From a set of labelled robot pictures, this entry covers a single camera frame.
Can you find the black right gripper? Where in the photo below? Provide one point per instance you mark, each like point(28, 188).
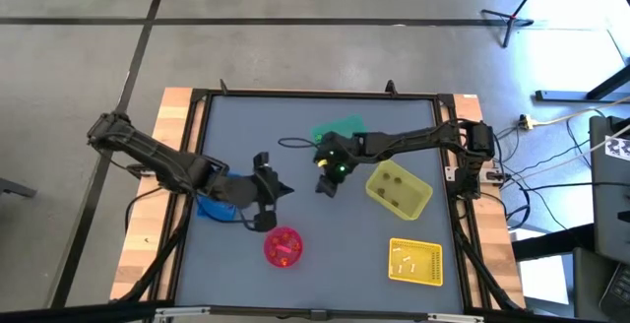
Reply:
point(347, 150)

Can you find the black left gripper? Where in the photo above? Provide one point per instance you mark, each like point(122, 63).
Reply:
point(246, 190)

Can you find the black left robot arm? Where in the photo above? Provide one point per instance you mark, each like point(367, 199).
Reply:
point(157, 158)

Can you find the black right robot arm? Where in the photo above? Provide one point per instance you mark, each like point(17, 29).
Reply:
point(418, 138)

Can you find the translucent pink plastic bowl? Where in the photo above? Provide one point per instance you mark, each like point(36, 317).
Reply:
point(288, 254)

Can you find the blue plastic tray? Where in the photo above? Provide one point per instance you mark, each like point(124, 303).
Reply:
point(211, 211)

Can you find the translucent yellow plastic bin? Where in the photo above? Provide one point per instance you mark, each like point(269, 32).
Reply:
point(408, 195)

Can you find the yellow mesh basket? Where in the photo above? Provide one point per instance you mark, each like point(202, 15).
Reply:
point(428, 274)

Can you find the wooden table side board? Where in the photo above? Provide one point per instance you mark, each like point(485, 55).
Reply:
point(470, 109)
point(143, 244)

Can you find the yellow power strip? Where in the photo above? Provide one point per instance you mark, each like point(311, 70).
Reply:
point(526, 122)

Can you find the black desk leg bar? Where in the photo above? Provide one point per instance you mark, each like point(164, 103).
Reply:
point(551, 241)

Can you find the black tripod stand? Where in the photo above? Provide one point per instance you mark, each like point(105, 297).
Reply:
point(512, 18)

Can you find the black desk base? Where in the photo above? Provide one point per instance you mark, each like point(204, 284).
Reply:
point(566, 95)

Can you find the grey metal foot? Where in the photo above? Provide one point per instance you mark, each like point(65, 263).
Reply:
point(15, 187)

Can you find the grey cabinet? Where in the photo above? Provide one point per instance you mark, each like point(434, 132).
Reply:
point(608, 205)

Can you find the black white fiducial marker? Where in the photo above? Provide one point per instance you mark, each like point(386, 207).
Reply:
point(621, 148)

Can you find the black keyboard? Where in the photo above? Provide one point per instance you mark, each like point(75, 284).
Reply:
point(620, 288)

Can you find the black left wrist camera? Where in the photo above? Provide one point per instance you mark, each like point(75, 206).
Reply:
point(266, 219)

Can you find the black table frame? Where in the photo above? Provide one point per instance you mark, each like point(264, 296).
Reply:
point(320, 94)

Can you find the black overhead frame bar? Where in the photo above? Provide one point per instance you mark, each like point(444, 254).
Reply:
point(49, 314)

